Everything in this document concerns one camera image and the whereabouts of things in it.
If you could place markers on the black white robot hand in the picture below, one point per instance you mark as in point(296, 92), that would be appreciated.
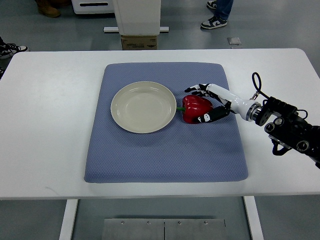
point(230, 103)

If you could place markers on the red bell pepper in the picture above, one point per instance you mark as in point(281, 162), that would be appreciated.
point(194, 106)

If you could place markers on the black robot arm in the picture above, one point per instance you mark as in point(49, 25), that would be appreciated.
point(286, 129)

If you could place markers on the grey floor plate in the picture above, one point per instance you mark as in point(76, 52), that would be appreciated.
point(234, 41)

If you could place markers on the cream round plate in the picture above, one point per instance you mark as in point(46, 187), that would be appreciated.
point(143, 107)

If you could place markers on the blue textured mat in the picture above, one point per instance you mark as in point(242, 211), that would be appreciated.
point(178, 153)

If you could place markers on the person in blue jeans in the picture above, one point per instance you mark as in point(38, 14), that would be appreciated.
point(222, 10)

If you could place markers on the white table right leg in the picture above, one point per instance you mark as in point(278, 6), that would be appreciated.
point(253, 219)

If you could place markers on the white table leg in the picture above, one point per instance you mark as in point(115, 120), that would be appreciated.
point(253, 219)
point(68, 221)

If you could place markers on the cardboard box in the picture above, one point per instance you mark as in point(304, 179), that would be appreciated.
point(139, 42)

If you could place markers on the white cabinet with slot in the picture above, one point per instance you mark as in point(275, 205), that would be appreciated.
point(85, 7)

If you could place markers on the white table left leg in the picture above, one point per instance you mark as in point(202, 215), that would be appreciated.
point(68, 221)

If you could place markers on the tan work boot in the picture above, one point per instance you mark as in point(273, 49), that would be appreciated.
point(45, 8)

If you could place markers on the black white sneaker left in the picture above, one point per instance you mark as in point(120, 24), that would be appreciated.
point(8, 50)

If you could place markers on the white machine pedestal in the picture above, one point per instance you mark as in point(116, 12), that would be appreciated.
point(137, 18)

